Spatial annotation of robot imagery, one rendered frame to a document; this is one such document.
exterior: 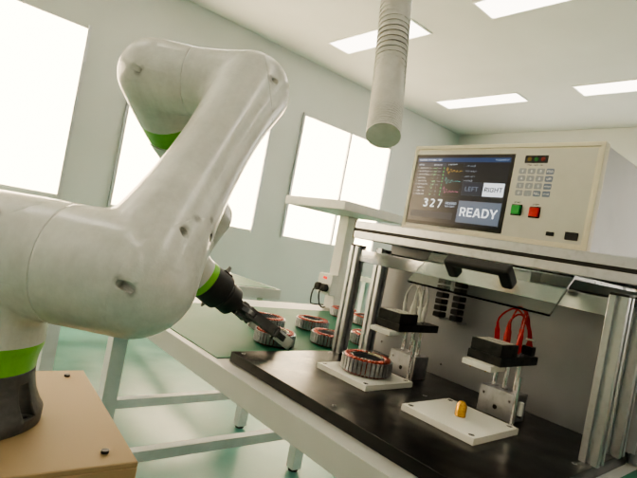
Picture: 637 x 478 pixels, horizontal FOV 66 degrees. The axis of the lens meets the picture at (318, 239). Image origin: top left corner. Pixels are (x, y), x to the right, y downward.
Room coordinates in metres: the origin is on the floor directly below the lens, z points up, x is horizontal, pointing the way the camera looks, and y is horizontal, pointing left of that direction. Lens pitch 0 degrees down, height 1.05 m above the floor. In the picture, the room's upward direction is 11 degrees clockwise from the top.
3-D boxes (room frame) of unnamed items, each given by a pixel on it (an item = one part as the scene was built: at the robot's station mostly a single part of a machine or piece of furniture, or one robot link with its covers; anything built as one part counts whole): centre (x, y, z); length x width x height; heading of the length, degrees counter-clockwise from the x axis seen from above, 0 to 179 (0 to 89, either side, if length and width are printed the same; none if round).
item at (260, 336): (1.32, 0.07, 0.77); 0.11 x 0.11 x 0.04
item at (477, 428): (0.89, -0.31, 0.78); 0.15 x 0.15 x 0.01; 41
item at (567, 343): (1.14, -0.43, 0.92); 0.66 x 0.01 x 0.30; 41
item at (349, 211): (2.04, -0.08, 0.98); 0.37 x 0.35 x 0.46; 41
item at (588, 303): (1.04, -0.31, 1.03); 0.62 x 0.01 x 0.03; 41
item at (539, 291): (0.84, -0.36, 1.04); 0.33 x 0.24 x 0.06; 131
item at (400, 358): (1.16, -0.26, 0.80); 0.07 x 0.05 x 0.06; 41
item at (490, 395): (0.98, -0.42, 0.80); 0.07 x 0.05 x 0.06; 41
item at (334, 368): (1.07, -0.15, 0.78); 0.15 x 0.15 x 0.01; 41
